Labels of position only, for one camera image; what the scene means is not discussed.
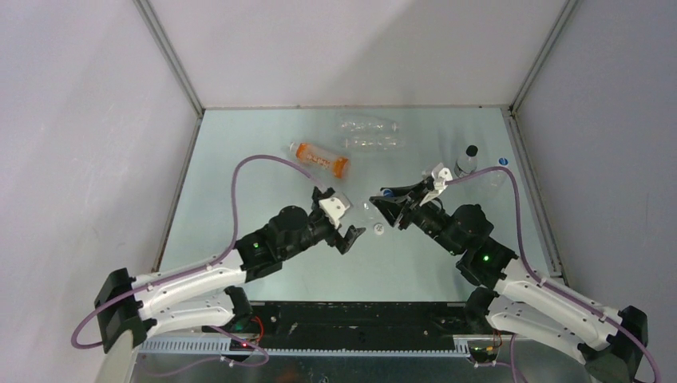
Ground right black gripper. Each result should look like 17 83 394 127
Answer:
371 180 461 256

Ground small clear bottle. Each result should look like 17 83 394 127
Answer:
453 149 477 177

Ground black bottle cap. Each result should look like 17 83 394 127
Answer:
465 145 478 157

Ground clear bottle caps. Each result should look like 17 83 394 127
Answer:
350 199 382 223

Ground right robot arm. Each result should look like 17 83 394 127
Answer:
370 180 647 382

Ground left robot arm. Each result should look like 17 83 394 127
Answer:
94 188 365 352

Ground clear bottle second row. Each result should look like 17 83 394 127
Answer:
340 135 406 152

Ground orange labelled bottle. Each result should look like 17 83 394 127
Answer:
288 142 350 180

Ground left electronics board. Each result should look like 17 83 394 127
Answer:
228 339 259 353

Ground electronics board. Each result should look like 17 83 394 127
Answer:
228 339 259 353
468 345 501 365

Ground right electronics board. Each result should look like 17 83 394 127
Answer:
468 345 501 365

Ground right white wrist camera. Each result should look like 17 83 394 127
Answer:
420 163 453 206

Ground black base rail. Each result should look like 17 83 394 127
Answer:
223 301 493 350

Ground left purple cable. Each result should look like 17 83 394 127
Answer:
69 154 327 350

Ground white cable duct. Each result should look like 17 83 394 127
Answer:
138 337 469 357

